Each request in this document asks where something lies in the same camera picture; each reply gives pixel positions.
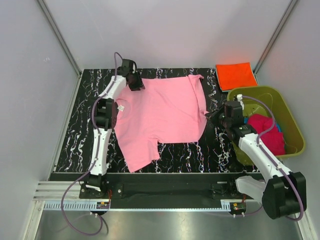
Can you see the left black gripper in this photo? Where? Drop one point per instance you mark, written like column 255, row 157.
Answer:
column 139, row 84

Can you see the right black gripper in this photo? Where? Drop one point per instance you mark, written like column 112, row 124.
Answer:
column 212, row 116

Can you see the light pink t shirt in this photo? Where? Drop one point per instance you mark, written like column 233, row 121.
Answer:
column 166, row 111

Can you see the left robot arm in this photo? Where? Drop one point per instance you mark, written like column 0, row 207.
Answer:
column 104, row 118

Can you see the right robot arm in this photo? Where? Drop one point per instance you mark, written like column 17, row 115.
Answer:
column 282, row 192

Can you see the black marbled table mat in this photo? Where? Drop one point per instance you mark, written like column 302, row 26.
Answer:
column 213, row 153

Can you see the folded orange t shirt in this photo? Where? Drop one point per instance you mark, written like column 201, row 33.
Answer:
column 231, row 76

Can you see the olive green plastic bin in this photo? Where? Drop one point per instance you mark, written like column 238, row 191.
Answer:
column 271, row 100

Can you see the magenta t shirt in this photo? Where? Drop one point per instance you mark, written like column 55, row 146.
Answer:
column 273, row 139

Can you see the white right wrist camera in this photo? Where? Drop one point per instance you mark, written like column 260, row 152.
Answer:
column 239, row 98

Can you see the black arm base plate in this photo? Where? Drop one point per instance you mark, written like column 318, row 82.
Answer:
column 226, row 180

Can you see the aluminium frame rail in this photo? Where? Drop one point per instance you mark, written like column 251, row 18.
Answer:
column 62, row 190

